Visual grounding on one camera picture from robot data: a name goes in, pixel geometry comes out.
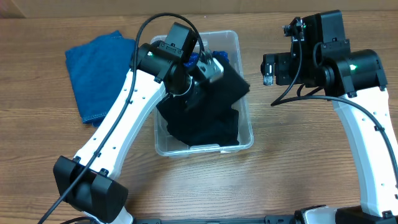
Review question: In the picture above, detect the black cloth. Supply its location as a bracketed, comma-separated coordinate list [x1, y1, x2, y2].
[157, 56, 249, 126]
[167, 108, 239, 146]

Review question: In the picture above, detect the blue green sequin cloth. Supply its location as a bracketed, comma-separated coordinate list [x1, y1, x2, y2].
[184, 51, 229, 68]

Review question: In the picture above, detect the blue denim cloth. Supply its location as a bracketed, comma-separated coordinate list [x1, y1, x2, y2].
[65, 30, 136, 128]

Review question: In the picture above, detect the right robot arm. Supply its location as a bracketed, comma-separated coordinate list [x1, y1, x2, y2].
[261, 10, 397, 223]

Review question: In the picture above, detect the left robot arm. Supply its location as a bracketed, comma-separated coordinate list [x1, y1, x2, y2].
[50, 22, 203, 223]

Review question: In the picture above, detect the clear plastic storage bin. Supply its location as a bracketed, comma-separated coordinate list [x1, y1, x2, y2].
[154, 30, 254, 157]

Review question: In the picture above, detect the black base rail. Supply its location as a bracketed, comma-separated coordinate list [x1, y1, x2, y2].
[133, 214, 352, 224]

